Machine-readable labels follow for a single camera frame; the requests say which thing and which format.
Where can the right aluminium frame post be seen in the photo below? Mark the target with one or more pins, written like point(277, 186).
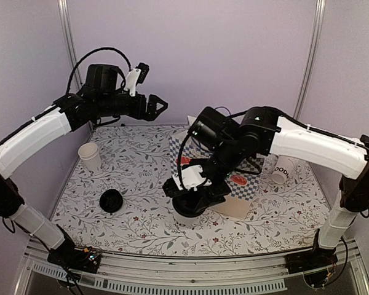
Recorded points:
point(313, 46)

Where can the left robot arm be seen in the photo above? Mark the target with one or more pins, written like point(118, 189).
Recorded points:
point(107, 92)

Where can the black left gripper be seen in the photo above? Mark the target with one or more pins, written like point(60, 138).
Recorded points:
point(150, 114)

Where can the floral patterned table mat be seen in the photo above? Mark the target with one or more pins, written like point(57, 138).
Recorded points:
point(137, 160)

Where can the aluminium frame post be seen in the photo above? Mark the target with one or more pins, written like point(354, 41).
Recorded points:
point(313, 46)
point(67, 31)

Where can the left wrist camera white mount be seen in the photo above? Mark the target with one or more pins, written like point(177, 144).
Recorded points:
point(136, 76)

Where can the stack of black cup lids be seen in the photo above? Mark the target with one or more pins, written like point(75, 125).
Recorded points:
point(111, 201)

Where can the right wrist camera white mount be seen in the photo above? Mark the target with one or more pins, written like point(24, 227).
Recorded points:
point(190, 179)

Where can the left aluminium frame post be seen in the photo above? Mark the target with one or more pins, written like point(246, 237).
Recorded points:
point(67, 31)

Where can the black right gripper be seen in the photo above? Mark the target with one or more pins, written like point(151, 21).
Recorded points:
point(213, 195)

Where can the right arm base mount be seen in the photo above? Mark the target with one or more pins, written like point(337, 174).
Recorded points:
point(309, 260)

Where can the stack of white paper cups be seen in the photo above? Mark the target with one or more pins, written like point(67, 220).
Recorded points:
point(90, 156)

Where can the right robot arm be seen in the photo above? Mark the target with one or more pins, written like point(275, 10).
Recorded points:
point(349, 156)

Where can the checkered paper takeout bag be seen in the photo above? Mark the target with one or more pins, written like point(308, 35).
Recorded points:
point(229, 141)

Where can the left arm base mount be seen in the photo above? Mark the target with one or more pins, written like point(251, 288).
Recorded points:
point(85, 260)

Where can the white cup holding straws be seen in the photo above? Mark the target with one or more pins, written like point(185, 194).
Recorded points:
point(283, 169)

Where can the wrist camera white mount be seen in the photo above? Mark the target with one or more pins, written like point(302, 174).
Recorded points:
point(190, 179)
point(136, 76)

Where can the black plastic cup lid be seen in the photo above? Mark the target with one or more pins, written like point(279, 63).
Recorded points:
point(187, 208)

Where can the grey slotted cable duct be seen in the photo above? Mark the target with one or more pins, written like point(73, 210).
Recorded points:
point(147, 275)

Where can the aluminium table edge rail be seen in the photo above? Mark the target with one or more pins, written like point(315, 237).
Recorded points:
point(357, 275)

